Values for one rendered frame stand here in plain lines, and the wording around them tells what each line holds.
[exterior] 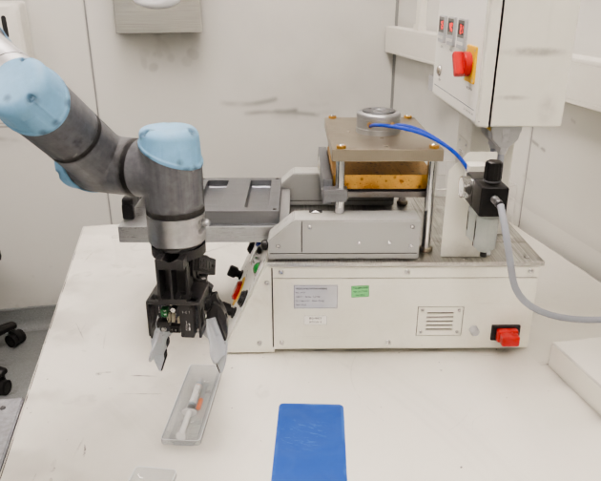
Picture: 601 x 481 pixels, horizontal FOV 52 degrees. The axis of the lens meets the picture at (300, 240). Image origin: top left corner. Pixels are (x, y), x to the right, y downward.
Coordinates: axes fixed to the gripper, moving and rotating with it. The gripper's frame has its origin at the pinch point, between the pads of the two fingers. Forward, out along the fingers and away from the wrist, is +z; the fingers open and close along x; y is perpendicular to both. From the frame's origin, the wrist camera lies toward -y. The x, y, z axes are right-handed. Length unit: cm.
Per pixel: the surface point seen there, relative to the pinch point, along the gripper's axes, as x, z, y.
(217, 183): -2.9, -15.0, -40.8
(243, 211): 4.9, -15.6, -22.9
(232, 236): 2.9, -11.4, -21.8
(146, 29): -48, -38, -151
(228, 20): -22, -40, -172
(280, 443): 13.7, 8.7, 6.5
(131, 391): -11.4, 8.7, -4.2
